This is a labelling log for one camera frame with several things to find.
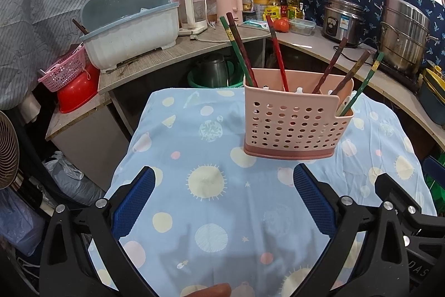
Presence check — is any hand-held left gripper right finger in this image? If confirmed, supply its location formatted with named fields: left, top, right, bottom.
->
left=293, top=163, right=411, bottom=297

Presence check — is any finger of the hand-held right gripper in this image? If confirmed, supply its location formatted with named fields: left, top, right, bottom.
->
left=422, top=156, right=445, bottom=181
left=375, top=173, right=445, bottom=235

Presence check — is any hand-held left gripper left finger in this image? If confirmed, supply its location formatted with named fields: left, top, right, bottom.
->
left=39, top=166, right=156, bottom=297

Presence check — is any pink perforated utensil holder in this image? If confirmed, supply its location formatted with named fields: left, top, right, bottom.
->
left=243, top=68, right=355, bottom=161

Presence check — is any white ceramic soup spoon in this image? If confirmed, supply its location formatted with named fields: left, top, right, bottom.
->
left=335, top=90, right=357, bottom=117

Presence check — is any green chopstick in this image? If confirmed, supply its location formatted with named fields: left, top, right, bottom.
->
left=219, top=16, right=256, bottom=89
left=338, top=51, right=385, bottom=117

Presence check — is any dark maroon chopstick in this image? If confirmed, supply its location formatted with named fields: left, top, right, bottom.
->
left=312, top=37, right=349, bottom=95
left=226, top=12, right=258, bottom=89

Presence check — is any red chopstick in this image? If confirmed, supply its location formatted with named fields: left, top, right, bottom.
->
left=266, top=15, right=290, bottom=92

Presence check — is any person's left hand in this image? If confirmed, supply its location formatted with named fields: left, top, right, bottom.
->
left=180, top=282, right=232, bottom=297

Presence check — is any grey plastic bag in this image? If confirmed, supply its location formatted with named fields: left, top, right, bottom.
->
left=43, top=151, right=105, bottom=207

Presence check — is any black induction cooker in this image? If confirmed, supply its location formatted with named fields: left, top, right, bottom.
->
left=372, top=60, right=423, bottom=92

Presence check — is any light blue printed tablecloth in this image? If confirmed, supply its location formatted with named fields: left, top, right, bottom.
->
left=87, top=86, right=439, bottom=297

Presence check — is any red plastic basin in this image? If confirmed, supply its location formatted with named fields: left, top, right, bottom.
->
left=56, top=62, right=101, bottom=114

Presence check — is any steel steamer pot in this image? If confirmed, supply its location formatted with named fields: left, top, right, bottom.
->
left=374, top=0, right=440, bottom=75

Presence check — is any electric fan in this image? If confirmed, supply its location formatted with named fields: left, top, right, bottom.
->
left=0, top=111, right=19, bottom=190

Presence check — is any pink plastic basket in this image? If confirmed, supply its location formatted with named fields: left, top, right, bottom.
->
left=38, top=45, right=87, bottom=92

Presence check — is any curved wooden counter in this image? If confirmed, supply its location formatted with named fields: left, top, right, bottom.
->
left=45, top=24, right=445, bottom=190

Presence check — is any steel kettle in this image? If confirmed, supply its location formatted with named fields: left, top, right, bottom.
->
left=193, top=53, right=235, bottom=88

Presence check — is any white and teal dish drainer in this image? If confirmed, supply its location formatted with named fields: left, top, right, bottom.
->
left=79, top=0, right=181, bottom=73

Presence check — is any steel rice cooker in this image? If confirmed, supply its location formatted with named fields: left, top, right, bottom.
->
left=322, top=0, right=365, bottom=47

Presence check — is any clear food container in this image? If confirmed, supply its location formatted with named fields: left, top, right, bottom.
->
left=289, top=18, right=317, bottom=37

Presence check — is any red tomato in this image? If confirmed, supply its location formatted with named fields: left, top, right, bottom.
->
left=273, top=18, right=291, bottom=33

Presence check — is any cooking oil bottle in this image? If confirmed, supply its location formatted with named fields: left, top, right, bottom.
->
left=288, top=0, right=305, bottom=19

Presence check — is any white electric kettle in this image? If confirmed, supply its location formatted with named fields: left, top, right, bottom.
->
left=174, top=0, right=209, bottom=36

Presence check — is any pink electric kettle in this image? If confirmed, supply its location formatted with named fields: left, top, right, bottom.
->
left=214, top=0, right=244, bottom=24

